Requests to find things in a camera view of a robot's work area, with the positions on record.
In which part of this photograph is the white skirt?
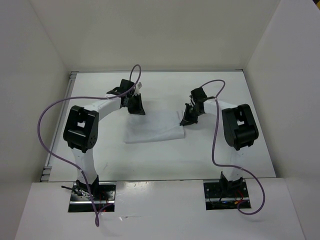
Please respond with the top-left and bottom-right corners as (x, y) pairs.
(123, 109), (185, 144)

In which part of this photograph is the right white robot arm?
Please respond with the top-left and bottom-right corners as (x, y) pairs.
(180, 87), (259, 197)

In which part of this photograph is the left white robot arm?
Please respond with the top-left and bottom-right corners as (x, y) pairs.
(63, 79), (146, 200)

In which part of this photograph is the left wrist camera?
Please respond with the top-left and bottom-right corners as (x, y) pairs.
(134, 82), (143, 95)

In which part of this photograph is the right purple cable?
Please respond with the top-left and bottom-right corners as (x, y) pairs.
(199, 79), (266, 216)

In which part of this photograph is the purple cable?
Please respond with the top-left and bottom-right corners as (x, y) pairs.
(36, 64), (143, 227)
(199, 79), (266, 216)

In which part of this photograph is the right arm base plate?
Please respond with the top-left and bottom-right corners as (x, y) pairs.
(203, 180), (251, 211)

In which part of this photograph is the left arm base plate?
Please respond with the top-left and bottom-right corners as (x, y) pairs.
(67, 182), (116, 213)

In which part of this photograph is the aluminium table edge rail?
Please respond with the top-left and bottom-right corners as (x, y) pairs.
(39, 71), (79, 183)

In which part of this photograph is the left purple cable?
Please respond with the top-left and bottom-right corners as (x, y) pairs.
(36, 64), (143, 227)

